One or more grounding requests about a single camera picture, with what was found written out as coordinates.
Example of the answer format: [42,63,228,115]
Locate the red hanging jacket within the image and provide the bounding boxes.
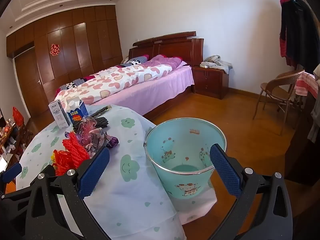
[279,0,295,67]

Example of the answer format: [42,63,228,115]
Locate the red mesh net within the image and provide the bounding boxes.
[51,131,91,177]

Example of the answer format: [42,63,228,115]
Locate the wooden wardrobe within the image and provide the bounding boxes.
[6,5,123,120]

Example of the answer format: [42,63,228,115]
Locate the pink bed sheet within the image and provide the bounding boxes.
[89,65,195,117]

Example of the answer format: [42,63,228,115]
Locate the blue milk carton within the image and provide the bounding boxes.
[65,99,89,127]

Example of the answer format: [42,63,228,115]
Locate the wicker chair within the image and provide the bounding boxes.
[252,69,306,135]

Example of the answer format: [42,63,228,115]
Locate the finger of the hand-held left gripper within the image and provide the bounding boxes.
[40,164,57,179]
[0,162,23,185]

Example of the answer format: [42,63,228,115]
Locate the low wooden cabinet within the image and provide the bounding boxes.
[0,116,34,170]

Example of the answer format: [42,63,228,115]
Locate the dark snack packet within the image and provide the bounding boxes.
[89,105,112,118]

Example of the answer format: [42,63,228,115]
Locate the grey hanging garment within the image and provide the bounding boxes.
[308,102,320,143]

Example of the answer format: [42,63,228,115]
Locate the wooden door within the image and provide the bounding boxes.
[14,47,49,118]

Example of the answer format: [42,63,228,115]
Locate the white grey carton box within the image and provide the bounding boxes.
[48,99,71,130]

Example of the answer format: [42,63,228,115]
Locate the dark wooden cabinet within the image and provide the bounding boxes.
[285,90,320,183]

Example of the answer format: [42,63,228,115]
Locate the purple plastic wrapper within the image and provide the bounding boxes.
[84,127,120,155]

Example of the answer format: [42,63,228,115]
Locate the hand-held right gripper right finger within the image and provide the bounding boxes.
[209,144,293,240]

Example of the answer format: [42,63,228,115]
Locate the red paper decoration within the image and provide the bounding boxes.
[49,43,61,57]

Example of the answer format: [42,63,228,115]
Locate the wooden nightstand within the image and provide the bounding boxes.
[192,66,229,100]

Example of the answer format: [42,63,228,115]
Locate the small cluttered items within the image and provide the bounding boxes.
[0,119,20,155]

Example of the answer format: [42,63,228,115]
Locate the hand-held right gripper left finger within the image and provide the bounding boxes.
[24,146,111,240]

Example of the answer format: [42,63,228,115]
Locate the teal cartoon print bucket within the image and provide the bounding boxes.
[144,117,227,200]

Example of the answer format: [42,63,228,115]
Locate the purple quilt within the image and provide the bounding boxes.
[145,54,187,69]

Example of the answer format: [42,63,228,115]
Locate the black hanging coat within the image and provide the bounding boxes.
[280,0,320,74]

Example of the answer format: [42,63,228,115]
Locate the pile of pale clothes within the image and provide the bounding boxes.
[200,55,233,74]

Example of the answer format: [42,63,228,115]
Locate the heart print quilt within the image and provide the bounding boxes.
[54,64,173,105]

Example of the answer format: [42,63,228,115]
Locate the red bag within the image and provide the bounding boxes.
[12,106,25,126]

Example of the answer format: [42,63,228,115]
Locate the red striped towel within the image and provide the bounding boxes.
[294,71,317,97]

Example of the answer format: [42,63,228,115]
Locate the bed with heart quilt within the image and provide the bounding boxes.
[120,31,205,122]

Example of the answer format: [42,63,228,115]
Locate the pink plastic wrapper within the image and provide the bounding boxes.
[75,117,99,140]

